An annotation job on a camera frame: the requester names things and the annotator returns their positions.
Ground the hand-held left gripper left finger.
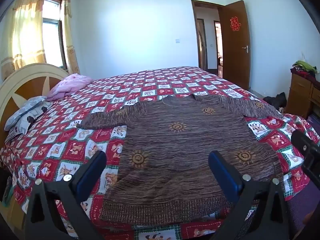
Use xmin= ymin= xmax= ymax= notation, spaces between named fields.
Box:
xmin=25 ymin=150 xmax=107 ymax=240

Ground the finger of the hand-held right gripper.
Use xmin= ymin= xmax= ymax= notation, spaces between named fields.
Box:
xmin=291 ymin=129 xmax=320 ymax=180

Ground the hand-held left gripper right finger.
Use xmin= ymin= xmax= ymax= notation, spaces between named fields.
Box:
xmin=208 ymin=151 xmax=290 ymax=240

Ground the brown knitted sweater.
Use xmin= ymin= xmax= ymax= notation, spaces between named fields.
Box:
xmin=76 ymin=94 xmax=285 ymax=228

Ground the black clothes heap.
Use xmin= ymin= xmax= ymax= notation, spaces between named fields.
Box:
xmin=262 ymin=92 xmax=287 ymax=108

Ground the pile of folded clothes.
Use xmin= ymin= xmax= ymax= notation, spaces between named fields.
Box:
xmin=290 ymin=60 xmax=318 ymax=77

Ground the purple bed sheet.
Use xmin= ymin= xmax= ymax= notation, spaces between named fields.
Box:
xmin=281 ymin=114 xmax=320 ymax=233

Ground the red checked printed bedspread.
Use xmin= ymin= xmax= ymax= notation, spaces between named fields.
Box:
xmin=0 ymin=66 xmax=320 ymax=240

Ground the wooden desk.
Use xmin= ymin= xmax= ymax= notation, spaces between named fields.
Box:
xmin=286 ymin=71 xmax=320 ymax=120

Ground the grey patterned pillow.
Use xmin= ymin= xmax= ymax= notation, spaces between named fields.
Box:
xmin=4 ymin=96 xmax=53 ymax=135

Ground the pink pillow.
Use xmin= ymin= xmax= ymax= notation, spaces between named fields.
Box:
xmin=46 ymin=73 xmax=93 ymax=102

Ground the brown wooden door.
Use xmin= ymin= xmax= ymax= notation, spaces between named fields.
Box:
xmin=218 ymin=0 xmax=251 ymax=90

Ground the cream wooden headboard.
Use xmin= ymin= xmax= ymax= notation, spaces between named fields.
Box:
xmin=0 ymin=63 xmax=69 ymax=143

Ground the narrow yellow curtain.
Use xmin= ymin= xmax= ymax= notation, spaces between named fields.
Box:
xmin=61 ymin=0 xmax=80 ymax=74

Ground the window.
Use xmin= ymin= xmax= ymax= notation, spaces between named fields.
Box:
xmin=41 ymin=0 xmax=68 ymax=70

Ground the red paper door decoration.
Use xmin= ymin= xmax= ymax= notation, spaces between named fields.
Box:
xmin=230 ymin=17 xmax=241 ymax=32

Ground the wide yellow curtain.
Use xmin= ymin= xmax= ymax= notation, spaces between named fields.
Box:
xmin=0 ymin=0 xmax=48 ymax=80

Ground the brown door frame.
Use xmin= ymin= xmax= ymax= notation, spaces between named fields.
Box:
xmin=191 ymin=0 xmax=227 ymax=77

